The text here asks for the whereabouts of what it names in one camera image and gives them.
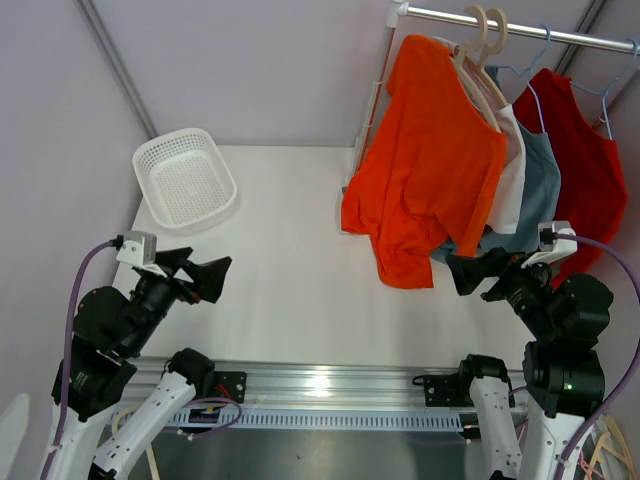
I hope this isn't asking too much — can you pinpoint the metal clothes rack rail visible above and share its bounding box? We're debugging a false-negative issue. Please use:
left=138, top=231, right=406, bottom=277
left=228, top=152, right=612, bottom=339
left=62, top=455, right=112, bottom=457
left=398, top=2, right=639, bottom=55

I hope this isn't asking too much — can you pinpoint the grey blue t shirt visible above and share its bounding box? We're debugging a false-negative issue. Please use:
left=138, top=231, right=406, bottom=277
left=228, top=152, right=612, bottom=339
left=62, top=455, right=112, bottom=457
left=429, top=64, right=563, bottom=266

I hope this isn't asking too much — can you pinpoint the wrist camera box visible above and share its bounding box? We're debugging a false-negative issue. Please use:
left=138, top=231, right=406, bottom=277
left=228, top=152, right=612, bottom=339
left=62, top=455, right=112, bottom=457
left=538, top=220, right=571, bottom=252
left=116, top=231, right=157, bottom=267

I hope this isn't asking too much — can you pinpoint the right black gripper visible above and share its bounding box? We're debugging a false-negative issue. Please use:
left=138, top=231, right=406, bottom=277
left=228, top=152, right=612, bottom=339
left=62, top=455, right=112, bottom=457
left=446, top=245, right=559, bottom=338

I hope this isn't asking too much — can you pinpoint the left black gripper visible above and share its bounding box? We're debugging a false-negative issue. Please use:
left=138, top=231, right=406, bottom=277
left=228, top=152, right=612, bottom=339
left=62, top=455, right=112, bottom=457
left=123, top=245, right=231, bottom=354

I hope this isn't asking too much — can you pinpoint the aluminium mounting rail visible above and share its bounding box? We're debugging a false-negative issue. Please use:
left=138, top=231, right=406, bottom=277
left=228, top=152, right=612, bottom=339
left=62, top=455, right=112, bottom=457
left=115, top=356, right=531, bottom=414

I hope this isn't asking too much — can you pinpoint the red t shirt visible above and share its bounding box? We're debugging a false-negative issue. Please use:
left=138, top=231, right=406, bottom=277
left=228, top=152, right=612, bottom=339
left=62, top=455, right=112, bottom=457
left=511, top=67, right=629, bottom=289

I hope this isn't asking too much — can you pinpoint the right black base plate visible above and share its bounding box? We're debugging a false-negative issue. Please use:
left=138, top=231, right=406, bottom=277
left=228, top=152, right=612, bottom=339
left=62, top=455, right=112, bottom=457
left=412, top=373, right=473, bottom=408

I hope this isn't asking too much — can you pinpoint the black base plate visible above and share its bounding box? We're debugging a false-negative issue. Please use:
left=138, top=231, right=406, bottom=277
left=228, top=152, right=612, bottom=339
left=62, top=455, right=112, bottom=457
left=207, top=371, right=248, bottom=404
left=412, top=373, right=473, bottom=408

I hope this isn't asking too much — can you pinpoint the white perforated plastic basket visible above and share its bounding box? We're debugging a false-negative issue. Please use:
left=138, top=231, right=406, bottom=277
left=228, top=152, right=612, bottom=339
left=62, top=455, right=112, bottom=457
left=132, top=128, right=239, bottom=236

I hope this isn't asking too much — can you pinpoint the orange t shirt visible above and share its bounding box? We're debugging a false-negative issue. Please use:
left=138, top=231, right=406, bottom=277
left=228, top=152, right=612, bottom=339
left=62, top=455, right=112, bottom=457
left=341, top=35, right=506, bottom=289

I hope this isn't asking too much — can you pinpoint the white slotted cable duct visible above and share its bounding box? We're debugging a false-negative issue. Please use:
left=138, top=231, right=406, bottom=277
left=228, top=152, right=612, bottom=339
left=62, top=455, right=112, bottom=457
left=166, top=407, right=463, bottom=433

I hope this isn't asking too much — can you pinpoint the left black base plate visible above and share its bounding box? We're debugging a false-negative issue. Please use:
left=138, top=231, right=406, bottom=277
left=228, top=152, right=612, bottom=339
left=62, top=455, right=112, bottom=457
left=207, top=371, right=248, bottom=404

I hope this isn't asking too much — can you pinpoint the white clothes rack post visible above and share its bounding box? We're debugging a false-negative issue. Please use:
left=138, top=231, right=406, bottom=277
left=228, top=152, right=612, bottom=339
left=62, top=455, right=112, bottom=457
left=341, top=0, right=409, bottom=195

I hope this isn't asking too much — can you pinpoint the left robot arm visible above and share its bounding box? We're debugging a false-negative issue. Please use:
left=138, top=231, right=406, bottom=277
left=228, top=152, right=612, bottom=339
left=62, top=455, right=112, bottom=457
left=40, top=240, right=237, bottom=479

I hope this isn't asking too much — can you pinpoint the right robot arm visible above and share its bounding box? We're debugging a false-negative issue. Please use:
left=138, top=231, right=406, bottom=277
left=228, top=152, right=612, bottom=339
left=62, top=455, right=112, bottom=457
left=446, top=248, right=614, bottom=479

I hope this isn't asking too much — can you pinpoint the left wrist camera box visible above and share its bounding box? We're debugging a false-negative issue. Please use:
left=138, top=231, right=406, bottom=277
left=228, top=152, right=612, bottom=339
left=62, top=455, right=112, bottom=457
left=116, top=231, right=157, bottom=267

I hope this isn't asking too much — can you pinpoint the white t shirt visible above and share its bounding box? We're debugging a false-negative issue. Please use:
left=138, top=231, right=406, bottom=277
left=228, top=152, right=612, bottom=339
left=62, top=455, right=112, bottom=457
left=432, top=35, right=528, bottom=235

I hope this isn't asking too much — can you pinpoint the pile of hangers on floor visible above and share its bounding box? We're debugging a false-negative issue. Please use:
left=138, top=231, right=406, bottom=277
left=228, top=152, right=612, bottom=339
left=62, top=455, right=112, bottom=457
left=574, top=414, right=638, bottom=480

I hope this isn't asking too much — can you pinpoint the beige hanger on floor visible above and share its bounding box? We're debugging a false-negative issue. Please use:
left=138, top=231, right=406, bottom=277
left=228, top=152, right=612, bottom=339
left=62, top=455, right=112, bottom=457
left=111, top=404, right=161, bottom=480

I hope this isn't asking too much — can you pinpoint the white object at corner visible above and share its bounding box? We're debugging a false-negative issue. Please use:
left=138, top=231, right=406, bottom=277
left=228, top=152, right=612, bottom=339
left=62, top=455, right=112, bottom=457
left=0, top=393, right=30, bottom=480

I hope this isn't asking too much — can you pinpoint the beige wooden hanger front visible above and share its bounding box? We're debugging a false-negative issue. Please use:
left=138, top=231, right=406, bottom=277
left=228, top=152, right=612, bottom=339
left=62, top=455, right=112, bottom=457
left=451, top=4, right=508, bottom=132

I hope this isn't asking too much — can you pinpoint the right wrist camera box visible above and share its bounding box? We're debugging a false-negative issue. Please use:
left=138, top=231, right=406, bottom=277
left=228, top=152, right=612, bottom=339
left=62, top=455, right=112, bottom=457
left=538, top=220, right=571, bottom=252

